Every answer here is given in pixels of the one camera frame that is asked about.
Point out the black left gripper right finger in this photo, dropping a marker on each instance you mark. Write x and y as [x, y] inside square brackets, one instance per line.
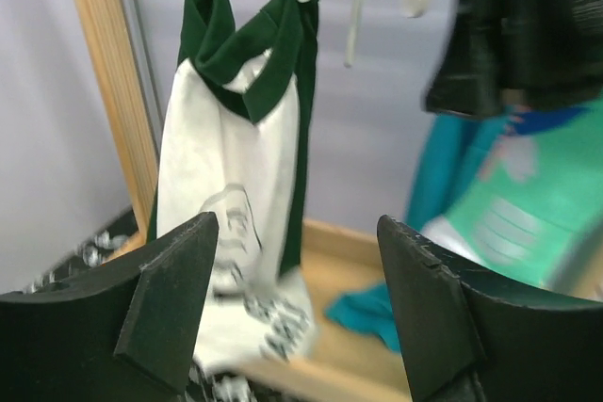
[467, 333]

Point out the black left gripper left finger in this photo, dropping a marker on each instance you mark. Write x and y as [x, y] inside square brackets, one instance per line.
[123, 331]

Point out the mint green sock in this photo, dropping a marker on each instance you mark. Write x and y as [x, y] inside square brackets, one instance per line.
[534, 211]

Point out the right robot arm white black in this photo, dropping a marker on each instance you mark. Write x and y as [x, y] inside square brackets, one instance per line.
[550, 50]

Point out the teal blue shirt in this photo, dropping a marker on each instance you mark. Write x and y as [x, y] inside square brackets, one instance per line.
[452, 156]

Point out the white green t-shirt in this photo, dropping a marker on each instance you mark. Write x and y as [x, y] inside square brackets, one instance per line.
[235, 143]

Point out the wooden drying rack frame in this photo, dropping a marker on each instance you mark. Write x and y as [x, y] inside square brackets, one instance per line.
[344, 366]

